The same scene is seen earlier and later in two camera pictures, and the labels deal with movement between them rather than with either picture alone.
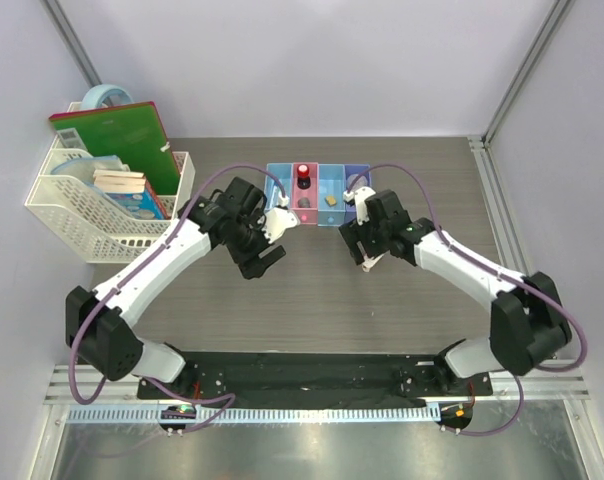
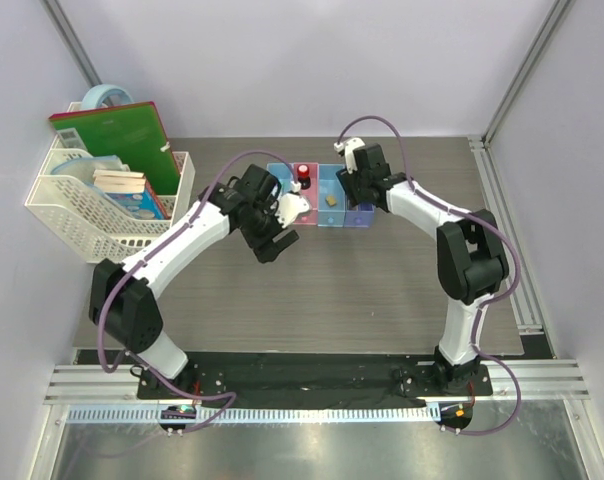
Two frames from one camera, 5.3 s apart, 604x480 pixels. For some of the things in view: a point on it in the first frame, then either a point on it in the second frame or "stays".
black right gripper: [353, 234] -> [347, 182]
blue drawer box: [331, 187] stays
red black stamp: [303, 178] stays
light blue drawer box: [284, 173] stays
